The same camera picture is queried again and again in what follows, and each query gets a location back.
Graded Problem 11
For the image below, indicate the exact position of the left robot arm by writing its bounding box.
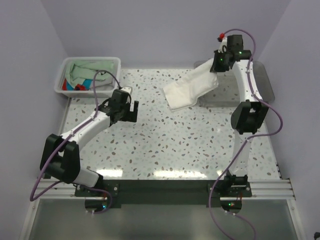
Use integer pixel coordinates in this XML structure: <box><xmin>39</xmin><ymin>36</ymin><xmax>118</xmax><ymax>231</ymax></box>
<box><xmin>40</xmin><ymin>86</ymin><xmax>139</xmax><ymax>197</ymax></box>

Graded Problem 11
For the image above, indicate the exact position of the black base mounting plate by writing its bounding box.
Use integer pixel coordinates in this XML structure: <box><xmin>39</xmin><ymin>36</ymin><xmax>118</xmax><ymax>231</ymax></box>
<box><xmin>75</xmin><ymin>177</ymin><xmax>253</xmax><ymax>210</ymax></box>

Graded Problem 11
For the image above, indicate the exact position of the clear grey plastic bin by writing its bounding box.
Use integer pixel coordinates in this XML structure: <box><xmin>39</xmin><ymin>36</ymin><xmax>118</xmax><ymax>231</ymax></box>
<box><xmin>198</xmin><ymin>60</ymin><xmax>275</xmax><ymax>108</ymax></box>

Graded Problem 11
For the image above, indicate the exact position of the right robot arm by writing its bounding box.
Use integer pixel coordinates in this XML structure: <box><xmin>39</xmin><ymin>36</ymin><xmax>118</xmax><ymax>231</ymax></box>
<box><xmin>210</xmin><ymin>33</ymin><xmax>269</xmax><ymax>197</ymax></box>

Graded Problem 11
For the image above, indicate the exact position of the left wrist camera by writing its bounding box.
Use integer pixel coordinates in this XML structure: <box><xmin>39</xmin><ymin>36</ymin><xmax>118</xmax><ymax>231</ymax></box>
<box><xmin>120</xmin><ymin>86</ymin><xmax>133</xmax><ymax>95</ymax></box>

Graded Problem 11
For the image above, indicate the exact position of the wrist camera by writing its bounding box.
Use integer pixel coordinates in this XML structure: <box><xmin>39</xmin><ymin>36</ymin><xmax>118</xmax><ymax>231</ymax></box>
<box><xmin>120</xmin><ymin>86</ymin><xmax>133</xmax><ymax>95</ymax></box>
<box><xmin>217</xmin><ymin>33</ymin><xmax>228</xmax><ymax>53</ymax></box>

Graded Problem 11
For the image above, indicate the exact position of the aluminium frame rail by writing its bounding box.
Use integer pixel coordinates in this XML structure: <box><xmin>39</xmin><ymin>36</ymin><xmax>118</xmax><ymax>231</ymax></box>
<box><xmin>41</xmin><ymin>165</ymin><xmax>294</xmax><ymax>200</ymax></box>

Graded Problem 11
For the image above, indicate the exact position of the white towel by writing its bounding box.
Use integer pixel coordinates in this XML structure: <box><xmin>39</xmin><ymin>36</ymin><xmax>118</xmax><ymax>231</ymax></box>
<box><xmin>163</xmin><ymin>58</ymin><xmax>219</xmax><ymax>112</ymax></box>

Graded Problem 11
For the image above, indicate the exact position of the mint green towel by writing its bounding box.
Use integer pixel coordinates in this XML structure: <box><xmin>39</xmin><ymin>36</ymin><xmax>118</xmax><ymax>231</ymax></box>
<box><xmin>64</xmin><ymin>60</ymin><xmax>115</xmax><ymax>88</ymax></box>

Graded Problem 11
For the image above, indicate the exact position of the colourful striped towel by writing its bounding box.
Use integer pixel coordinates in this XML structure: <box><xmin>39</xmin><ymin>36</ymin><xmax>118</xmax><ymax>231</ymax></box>
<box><xmin>61</xmin><ymin>78</ymin><xmax>93</xmax><ymax>91</ymax></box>

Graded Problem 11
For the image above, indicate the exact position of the white plastic basket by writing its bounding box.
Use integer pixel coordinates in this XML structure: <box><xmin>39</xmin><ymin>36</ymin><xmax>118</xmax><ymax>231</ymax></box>
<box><xmin>54</xmin><ymin>57</ymin><xmax>121</xmax><ymax>98</ymax></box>

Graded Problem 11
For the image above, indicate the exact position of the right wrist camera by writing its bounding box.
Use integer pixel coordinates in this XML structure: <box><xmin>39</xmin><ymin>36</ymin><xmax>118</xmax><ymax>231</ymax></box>
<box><xmin>217</xmin><ymin>33</ymin><xmax>228</xmax><ymax>53</ymax></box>

